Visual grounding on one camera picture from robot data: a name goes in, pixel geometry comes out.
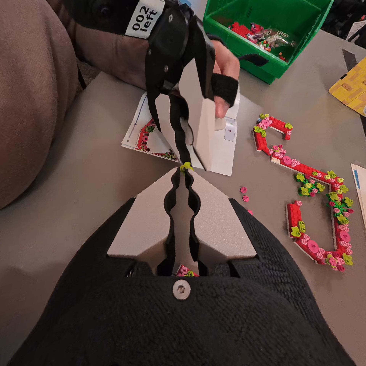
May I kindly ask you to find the small red flowered lego assembly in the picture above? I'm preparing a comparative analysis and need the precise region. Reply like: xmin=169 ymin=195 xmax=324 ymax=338
xmin=175 ymin=265 xmax=200 ymax=277

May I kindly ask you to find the clear plastic bag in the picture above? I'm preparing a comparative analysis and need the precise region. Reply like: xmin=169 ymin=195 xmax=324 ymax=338
xmin=351 ymin=162 xmax=366 ymax=229

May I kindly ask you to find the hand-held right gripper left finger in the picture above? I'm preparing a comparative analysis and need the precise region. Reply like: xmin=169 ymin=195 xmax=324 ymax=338
xmin=107 ymin=167 xmax=181 ymax=277

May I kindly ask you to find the white paper sheet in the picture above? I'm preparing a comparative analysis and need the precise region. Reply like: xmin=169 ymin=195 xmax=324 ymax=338
xmin=346 ymin=21 xmax=366 ymax=41

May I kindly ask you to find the person's left hand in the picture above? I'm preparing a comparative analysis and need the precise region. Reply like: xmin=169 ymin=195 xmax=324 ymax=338
xmin=212 ymin=40 xmax=241 ymax=119

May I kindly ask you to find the person's left forearm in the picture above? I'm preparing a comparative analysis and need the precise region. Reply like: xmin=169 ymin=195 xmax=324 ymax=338
xmin=73 ymin=17 xmax=155 ymax=90

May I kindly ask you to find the green plastic bin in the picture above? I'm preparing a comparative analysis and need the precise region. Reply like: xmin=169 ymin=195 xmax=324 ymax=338
xmin=202 ymin=0 xmax=334 ymax=85

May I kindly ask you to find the lego instruction booklet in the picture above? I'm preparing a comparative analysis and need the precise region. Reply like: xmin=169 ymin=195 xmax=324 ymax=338
xmin=121 ymin=91 xmax=238 ymax=177

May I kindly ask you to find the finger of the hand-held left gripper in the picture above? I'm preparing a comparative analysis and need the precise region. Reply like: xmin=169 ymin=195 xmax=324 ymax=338
xmin=179 ymin=57 xmax=221 ymax=172
xmin=147 ymin=86 xmax=191 ymax=169

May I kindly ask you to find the person's brown clothed body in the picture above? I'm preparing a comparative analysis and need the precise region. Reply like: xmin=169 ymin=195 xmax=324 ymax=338
xmin=0 ymin=0 xmax=83 ymax=210

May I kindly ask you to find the red flowered lego corner section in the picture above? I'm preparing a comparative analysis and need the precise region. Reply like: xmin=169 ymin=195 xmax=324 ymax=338
xmin=252 ymin=113 xmax=293 ymax=155

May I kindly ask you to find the red flowered lego heart frame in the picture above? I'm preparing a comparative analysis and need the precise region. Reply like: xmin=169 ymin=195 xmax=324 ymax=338
xmin=270 ymin=144 xmax=355 ymax=272

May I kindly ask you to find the pile of loose lego pieces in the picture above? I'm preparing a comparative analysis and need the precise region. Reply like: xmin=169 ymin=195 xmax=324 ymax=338
xmin=229 ymin=21 xmax=296 ymax=62

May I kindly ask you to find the lego set box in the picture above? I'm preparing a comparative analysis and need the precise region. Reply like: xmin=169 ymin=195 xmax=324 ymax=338
xmin=328 ymin=57 xmax=366 ymax=117

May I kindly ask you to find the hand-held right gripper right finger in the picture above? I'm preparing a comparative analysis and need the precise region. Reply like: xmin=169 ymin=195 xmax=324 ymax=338
xmin=184 ymin=169 xmax=257 ymax=277

